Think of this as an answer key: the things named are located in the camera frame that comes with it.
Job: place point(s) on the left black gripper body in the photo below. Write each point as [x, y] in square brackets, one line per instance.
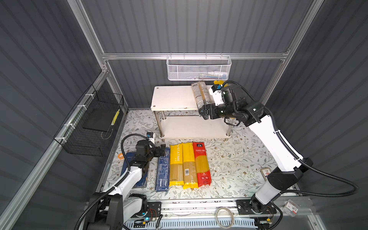
[159, 151]

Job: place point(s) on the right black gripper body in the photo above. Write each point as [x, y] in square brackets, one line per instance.
[211, 110]

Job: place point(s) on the clear blue spaghetti pack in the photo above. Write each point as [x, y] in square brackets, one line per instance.
[202, 96]

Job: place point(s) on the red spaghetti pack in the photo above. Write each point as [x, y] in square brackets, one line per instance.
[202, 164]

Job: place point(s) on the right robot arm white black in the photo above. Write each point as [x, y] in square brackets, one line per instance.
[288, 171]

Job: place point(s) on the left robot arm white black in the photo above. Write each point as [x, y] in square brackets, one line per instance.
[110, 209]

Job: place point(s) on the dark blue pasta box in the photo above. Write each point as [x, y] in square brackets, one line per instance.
[142, 183]

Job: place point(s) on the white two-tier shelf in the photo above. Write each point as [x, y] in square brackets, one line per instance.
[181, 98]

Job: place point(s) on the yellow Pastatime spaghetti pack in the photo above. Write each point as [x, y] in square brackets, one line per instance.
[176, 165]

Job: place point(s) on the blue spaghetti box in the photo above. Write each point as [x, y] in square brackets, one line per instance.
[163, 172]

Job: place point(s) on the tubes in white basket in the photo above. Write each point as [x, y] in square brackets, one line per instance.
[215, 75]

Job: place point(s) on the yellow green striped tool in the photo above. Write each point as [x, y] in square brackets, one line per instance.
[115, 117]

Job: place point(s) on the small white card box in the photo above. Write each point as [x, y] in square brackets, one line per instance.
[265, 172]

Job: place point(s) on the red white tag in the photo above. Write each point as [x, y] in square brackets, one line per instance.
[291, 208]

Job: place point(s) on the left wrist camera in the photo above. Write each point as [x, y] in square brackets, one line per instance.
[151, 136]

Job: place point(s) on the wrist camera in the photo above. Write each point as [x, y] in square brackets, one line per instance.
[151, 136]
[216, 93]

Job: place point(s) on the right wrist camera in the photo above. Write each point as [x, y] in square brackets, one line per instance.
[216, 93]

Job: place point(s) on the white wire mesh basket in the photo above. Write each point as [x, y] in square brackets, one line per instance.
[179, 67]

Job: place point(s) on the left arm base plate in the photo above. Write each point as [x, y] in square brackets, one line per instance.
[153, 210]

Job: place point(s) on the black wire basket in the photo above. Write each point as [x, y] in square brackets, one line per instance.
[89, 131]

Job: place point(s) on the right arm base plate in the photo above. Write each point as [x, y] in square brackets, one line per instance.
[250, 207]

